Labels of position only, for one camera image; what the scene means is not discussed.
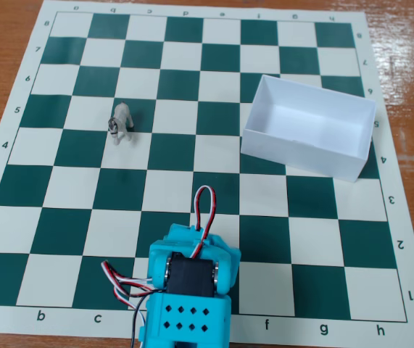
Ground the white open cardboard box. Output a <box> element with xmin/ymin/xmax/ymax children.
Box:
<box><xmin>240</xmin><ymin>74</ymin><xmax>377</xmax><ymax>182</ymax></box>

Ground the red white black forearm cable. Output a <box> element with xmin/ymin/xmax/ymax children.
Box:
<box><xmin>101</xmin><ymin>260</ymin><xmax>154</xmax><ymax>310</ymax></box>

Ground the red white black upper-arm cable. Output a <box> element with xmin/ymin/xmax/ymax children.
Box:
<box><xmin>131</xmin><ymin>294</ymin><xmax>147</xmax><ymax>348</ymax></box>

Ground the small white toy horse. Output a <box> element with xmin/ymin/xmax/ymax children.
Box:
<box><xmin>107</xmin><ymin>101</ymin><xmax>136</xmax><ymax>146</ymax></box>

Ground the green and cream chessboard mat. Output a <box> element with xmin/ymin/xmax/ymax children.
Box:
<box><xmin>0</xmin><ymin>0</ymin><xmax>414</xmax><ymax>348</ymax></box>

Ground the turquoise gripper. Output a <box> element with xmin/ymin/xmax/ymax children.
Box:
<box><xmin>162</xmin><ymin>223</ymin><xmax>242</xmax><ymax>262</ymax></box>

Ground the red white black gripper cable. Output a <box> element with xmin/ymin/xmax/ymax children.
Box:
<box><xmin>193</xmin><ymin>185</ymin><xmax>218</xmax><ymax>259</ymax></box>

